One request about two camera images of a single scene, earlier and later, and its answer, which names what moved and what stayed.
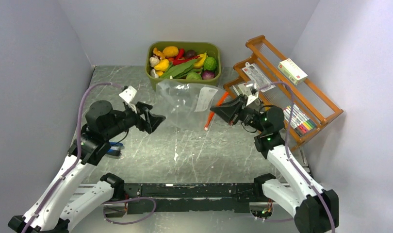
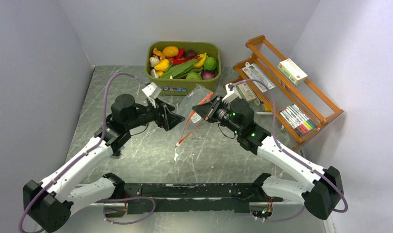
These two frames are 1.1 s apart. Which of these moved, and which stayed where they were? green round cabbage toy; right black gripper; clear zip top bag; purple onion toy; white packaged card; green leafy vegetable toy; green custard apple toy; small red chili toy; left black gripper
Moved: right black gripper; clear zip top bag; left black gripper
Stayed: green leafy vegetable toy; purple onion toy; green round cabbage toy; white packaged card; green custard apple toy; small red chili toy
